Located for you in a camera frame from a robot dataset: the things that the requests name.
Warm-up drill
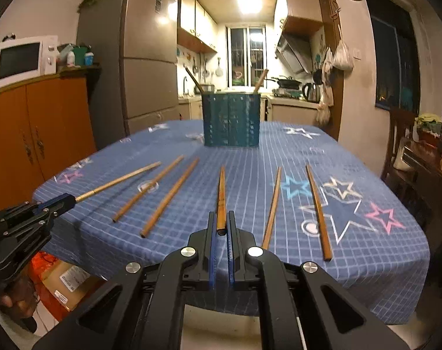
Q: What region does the green container on cabinet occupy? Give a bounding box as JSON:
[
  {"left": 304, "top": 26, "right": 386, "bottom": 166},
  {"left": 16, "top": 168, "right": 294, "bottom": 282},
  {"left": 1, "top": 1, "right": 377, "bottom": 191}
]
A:
[{"left": 73, "top": 46, "right": 89, "bottom": 67}]

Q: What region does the blue lidded jar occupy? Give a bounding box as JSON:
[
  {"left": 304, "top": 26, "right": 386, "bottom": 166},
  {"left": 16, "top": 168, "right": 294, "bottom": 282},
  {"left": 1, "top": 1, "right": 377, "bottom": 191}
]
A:
[{"left": 84, "top": 51, "right": 94, "bottom": 67}]

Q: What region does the dark wooden side table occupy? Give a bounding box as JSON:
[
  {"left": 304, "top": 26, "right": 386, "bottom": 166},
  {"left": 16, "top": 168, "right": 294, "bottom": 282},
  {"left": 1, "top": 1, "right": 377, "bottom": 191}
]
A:
[{"left": 400, "top": 137, "right": 442, "bottom": 234}]

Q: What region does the range hood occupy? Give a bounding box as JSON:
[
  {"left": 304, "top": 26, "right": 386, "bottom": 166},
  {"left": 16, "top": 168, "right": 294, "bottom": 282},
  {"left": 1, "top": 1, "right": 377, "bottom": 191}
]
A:
[{"left": 275, "top": 33, "right": 313, "bottom": 76}]

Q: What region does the kitchen window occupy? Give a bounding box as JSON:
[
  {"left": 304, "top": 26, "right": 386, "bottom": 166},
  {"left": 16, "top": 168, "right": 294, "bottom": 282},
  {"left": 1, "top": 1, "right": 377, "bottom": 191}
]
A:
[{"left": 226, "top": 25, "right": 267, "bottom": 88}]

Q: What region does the white microwave oven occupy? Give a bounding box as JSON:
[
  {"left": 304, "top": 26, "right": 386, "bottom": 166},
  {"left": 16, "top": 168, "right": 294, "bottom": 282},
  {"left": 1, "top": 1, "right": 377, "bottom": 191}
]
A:
[{"left": 0, "top": 35, "right": 59, "bottom": 89}]

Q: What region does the hanging white plastic bag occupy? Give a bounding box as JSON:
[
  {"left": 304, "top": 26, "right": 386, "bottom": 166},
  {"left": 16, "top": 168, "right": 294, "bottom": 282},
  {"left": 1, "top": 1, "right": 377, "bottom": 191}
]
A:
[{"left": 332, "top": 40, "right": 354, "bottom": 72}]

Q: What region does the orange wooden cabinet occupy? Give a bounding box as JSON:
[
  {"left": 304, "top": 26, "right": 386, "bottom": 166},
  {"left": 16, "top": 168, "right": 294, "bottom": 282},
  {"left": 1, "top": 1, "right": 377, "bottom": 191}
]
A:
[{"left": 0, "top": 66, "right": 101, "bottom": 210}]

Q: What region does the cardboard box on floor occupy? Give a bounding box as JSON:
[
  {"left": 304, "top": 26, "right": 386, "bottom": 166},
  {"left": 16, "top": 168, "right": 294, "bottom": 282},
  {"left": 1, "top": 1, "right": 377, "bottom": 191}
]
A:
[{"left": 41, "top": 260, "right": 104, "bottom": 311}]

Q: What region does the blue star-pattern tablecloth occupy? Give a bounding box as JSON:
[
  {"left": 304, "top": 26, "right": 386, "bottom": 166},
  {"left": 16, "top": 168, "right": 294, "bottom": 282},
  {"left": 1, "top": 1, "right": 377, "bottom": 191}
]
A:
[{"left": 33, "top": 120, "right": 430, "bottom": 324}]

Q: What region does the dark window with curtain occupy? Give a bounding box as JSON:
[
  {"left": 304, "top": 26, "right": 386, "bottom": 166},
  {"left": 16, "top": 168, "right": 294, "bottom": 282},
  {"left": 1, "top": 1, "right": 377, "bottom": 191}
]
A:
[{"left": 366, "top": 0, "right": 420, "bottom": 114}]

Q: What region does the teal perforated utensil holder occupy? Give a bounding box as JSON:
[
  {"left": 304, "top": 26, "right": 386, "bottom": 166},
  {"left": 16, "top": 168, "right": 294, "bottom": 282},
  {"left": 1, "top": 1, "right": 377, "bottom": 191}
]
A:
[{"left": 202, "top": 92, "right": 261, "bottom": 148}]

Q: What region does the black wok on stove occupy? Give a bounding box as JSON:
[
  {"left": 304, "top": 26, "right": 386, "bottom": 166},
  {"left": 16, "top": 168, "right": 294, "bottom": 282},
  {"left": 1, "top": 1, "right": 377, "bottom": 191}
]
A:
[{"left": 268, "top": 78, "right": 302, "bottom": 90}]

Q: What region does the white bottle on cabinet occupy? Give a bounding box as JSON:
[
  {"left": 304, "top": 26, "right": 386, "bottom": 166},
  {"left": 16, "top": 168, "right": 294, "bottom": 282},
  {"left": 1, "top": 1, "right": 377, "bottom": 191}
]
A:
[{"left": 67, "top": 51, "right": 75, "bottom": 67}]

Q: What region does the person's left hand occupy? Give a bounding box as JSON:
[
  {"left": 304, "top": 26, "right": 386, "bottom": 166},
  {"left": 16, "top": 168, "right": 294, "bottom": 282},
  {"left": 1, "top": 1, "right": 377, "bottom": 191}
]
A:
[{"left": 0, "top": 268, "right": 38, "bottom": 320}]

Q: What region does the stainless electric kettle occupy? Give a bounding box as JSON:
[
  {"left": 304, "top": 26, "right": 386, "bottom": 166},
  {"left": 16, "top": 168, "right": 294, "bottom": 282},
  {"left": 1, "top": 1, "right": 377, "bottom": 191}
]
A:
[{"left": 302, "top": 82, "right": 321, "bottom": 104}]

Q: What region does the silver grey refrigerator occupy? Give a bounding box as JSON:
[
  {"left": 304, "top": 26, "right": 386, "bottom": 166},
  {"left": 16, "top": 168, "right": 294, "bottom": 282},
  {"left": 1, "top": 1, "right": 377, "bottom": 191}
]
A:
[{"left": 77, "top": 0, "right": 179, "bottom": 148}]

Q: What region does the dark wooden chair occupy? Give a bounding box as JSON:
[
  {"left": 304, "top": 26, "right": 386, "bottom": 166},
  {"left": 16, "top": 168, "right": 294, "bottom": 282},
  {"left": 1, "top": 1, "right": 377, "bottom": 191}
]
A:
[{"left": 380, "top": 106, "right": 419, "bottom": 183}]

